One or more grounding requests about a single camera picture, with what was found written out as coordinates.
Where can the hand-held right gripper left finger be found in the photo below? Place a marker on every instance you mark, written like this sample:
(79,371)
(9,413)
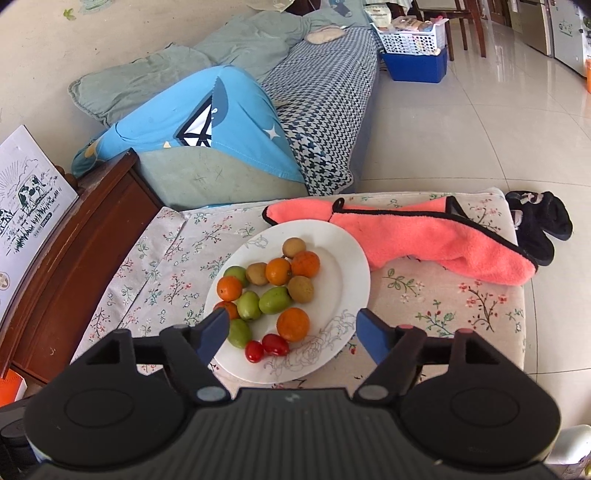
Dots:
(214,334)

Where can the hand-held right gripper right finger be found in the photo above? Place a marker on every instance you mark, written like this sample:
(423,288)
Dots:
(373,334)

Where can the green jujube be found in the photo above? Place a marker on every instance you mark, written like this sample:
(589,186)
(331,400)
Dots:
(249,305)
(240,333)
(236,275)
(274,300)

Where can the small orange mandarin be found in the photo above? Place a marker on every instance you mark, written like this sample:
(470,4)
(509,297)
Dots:
(232,310)
(229,288)
(305,264)
(293,324)
(278,271)

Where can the red cherry tomato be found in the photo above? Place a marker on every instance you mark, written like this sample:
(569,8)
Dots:
(275,345)
(254,351)

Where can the white plate with flower print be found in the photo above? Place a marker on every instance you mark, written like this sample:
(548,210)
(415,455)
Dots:
(332,277)

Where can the tan longan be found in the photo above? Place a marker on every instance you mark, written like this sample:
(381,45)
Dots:
(257,273)
(301,289)
(294,248)

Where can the orange box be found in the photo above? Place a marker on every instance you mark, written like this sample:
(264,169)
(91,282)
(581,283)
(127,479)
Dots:
(11,390)

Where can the floral tablecloth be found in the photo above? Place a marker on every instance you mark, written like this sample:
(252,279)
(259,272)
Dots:
(438,314)

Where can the pink towel with black trim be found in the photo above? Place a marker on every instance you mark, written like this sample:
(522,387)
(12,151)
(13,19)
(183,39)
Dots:
(415,240)

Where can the black slipper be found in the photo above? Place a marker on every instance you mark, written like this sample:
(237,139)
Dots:
(535,247)
(549,214)

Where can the blue printed cloth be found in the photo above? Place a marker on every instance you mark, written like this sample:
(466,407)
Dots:
(152,120)

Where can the houndstooth sofa cover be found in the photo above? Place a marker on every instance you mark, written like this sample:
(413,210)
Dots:
(323,115)

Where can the white plastic container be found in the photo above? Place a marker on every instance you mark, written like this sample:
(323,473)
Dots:
(572,447)

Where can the white printed milk carton box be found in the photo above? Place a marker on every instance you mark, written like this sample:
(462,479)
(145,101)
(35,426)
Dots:
(27,194)

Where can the blue plastic bin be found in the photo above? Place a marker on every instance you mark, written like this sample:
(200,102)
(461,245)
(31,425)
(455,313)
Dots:
(415,69)

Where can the pale green blanket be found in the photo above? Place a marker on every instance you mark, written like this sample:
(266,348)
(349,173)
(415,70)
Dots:
(138,74)

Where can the white plastic basket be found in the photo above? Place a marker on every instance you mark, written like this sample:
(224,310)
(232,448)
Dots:
(406,41)

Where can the small beige pillow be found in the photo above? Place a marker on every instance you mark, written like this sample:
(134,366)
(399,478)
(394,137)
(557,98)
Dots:
(323,34)

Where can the dark wooden chair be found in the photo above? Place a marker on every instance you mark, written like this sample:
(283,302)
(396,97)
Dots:
(479,32)

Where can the orange bucket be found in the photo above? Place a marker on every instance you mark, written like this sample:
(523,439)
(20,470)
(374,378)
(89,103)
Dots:
(588,76)

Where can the silver refrigerator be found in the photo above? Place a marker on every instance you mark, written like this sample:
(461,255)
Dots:
(535,23)

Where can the white appliance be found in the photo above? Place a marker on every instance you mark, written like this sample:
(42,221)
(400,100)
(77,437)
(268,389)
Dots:
(572,32)

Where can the green wall sticker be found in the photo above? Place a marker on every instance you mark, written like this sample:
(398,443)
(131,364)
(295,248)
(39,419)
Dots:
(68,13)
(94,3)

